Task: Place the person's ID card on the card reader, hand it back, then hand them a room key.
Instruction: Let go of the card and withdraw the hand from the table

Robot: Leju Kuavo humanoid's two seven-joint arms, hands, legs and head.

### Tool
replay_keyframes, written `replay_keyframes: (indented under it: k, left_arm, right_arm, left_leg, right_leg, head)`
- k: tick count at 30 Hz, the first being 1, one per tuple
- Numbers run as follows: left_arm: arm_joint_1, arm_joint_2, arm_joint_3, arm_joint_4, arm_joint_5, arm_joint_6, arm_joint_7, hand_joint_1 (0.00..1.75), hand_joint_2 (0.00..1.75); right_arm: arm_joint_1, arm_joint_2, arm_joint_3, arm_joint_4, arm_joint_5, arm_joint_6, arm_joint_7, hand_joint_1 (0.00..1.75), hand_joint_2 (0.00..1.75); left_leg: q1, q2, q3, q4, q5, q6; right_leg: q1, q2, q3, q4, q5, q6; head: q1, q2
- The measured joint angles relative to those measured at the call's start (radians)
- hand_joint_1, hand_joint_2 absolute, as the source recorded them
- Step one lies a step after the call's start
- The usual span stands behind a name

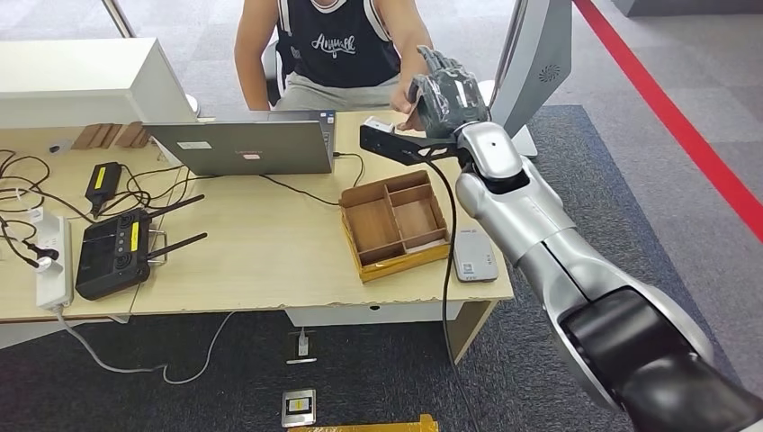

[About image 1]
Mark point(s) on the small grey pad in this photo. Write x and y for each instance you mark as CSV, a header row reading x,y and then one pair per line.
x,y
58,145

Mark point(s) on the person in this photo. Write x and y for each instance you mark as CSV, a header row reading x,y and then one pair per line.
x,y
340,65

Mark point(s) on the black power adapter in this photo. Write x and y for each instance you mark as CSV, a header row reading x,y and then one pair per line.
x,y
103,182

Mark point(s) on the person's left forearm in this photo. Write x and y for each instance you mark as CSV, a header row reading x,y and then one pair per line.
x,y
411,36

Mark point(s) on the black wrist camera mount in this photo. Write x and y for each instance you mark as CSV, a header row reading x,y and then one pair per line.
x,y
393,146

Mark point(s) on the white floor plug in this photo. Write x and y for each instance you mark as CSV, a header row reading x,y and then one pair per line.
x,y
302,346

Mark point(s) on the silver floor socket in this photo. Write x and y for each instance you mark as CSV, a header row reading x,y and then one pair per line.
x,y
298,408

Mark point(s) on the white cabinet box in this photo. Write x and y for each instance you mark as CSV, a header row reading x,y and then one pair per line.
x,y
71,77

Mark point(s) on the red floor tape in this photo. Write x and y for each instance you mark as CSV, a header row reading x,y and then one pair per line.
x,y
656,89

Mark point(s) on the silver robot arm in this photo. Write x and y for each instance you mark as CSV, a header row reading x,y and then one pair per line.
x,y
524,220

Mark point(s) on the metal pole with round base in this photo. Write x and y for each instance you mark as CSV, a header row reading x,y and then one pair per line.
x,y
119,18
486,89

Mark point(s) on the black office chair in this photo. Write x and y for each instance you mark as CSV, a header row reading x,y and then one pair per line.
x,y
273,83

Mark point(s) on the white room key card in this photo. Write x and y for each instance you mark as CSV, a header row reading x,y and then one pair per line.
x,y
429,245

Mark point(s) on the grey five-finger robot hand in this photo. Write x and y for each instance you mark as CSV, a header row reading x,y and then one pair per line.
x,y
450,101

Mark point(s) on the white power strip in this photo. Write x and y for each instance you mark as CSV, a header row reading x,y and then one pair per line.
x,y
55,286

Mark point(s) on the grey laptop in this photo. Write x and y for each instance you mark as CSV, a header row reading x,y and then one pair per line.
x,y
238,149

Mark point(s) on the yellow cardboard piece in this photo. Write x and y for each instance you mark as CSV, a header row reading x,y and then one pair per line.
x,y
369,426

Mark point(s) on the light wood desk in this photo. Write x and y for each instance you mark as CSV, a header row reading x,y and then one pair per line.
x,y
334,315
24,298

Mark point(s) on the grey card reader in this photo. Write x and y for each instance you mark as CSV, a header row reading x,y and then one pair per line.
x,y
477,262

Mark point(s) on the wooden organizer box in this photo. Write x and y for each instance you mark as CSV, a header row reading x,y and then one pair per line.
x,y
372,226

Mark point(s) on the person's right forearm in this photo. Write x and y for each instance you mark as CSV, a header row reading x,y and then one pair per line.
x,y
253,83

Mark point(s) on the black plug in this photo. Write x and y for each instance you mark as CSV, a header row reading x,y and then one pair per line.
x,y
42,253

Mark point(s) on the black remote controller with antennas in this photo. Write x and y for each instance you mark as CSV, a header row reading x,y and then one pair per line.
x,y
106,262

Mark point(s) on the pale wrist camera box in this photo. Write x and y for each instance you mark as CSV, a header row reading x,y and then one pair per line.
x,y
379,124

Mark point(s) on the silver standing monitor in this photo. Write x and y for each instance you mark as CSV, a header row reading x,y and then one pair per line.
x,y
536,47

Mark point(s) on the grey furniture edge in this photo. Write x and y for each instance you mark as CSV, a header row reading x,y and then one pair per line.
x,y
685,6

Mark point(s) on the wooden block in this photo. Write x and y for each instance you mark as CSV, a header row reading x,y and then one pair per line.
x,y
94,136
133,135

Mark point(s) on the person's left hand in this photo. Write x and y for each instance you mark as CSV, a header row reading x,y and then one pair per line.
x,y
404,101

